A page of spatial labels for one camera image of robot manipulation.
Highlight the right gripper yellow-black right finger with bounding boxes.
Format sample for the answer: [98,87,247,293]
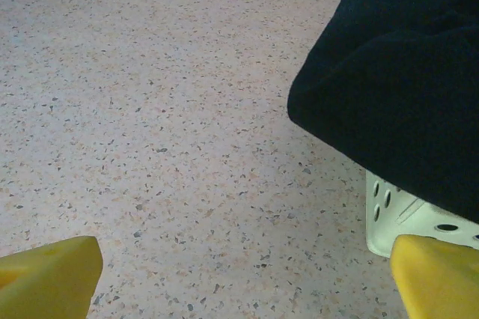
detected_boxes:
[390,234,479,319]

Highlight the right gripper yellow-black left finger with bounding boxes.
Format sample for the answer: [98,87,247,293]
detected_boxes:
[0,235,104,319]

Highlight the black t-shirt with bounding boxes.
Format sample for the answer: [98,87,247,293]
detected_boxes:
[287,0,479,225]

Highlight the pale green plastic basket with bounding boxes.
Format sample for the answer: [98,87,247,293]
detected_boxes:
[365,168,479,259]

